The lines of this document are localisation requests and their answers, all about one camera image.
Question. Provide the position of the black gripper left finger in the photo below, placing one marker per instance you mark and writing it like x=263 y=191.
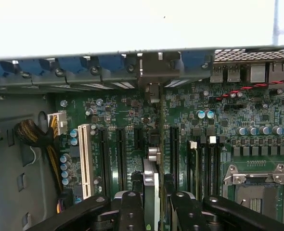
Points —
x=132 y=214

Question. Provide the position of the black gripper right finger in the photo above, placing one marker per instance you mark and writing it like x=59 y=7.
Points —
x=185 y=214

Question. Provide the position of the black RAM slot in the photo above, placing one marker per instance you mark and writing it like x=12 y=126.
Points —
x=203 y=168
x=218 y=168
x=211 y=168

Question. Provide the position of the long black expansion slot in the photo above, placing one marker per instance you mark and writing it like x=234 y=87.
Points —
x=174 y=149
x=104 y=158
x=121 y=158

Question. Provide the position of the CPU socket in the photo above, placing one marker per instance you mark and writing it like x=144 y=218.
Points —
x=252 y=197

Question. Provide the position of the white expansion slot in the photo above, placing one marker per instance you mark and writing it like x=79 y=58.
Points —
x=84 y=158

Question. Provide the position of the short black expansion slot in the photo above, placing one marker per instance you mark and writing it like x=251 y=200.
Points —
x=138 y=138

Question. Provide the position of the green motherboard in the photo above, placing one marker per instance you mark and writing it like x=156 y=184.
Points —
x=228 y=113

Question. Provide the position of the white power connector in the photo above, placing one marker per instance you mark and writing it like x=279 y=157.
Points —
x=60 y=122

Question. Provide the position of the silver USB port block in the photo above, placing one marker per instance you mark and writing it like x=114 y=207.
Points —
x=225 y=73

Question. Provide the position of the small silver rear port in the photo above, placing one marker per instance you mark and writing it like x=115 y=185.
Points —
x=257 y=73

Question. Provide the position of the black open PC case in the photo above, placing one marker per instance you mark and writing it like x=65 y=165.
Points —
x=12 y=108

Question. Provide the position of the silver ethernet port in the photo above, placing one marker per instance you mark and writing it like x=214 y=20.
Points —
x=278 y=72

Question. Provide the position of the blue card retainer rail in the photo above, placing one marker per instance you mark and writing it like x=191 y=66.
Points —
x=69 y=63

